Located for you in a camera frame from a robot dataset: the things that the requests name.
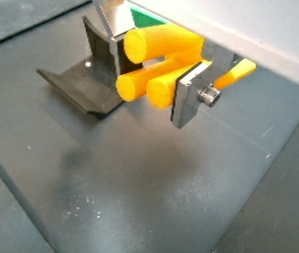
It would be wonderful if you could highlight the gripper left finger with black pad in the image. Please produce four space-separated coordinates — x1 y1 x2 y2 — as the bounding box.
92 0 143 75

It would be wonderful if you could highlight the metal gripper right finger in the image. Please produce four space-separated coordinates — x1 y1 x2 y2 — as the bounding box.
170 41 243 128

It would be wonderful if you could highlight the yellow three prong object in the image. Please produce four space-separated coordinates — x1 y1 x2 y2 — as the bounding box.
115 23 258 110

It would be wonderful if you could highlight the black curved fixture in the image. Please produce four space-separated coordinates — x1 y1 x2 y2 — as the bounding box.
38 17 123 118

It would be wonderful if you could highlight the green shape sorting block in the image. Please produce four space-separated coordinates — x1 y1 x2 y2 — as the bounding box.
131 7 167 28

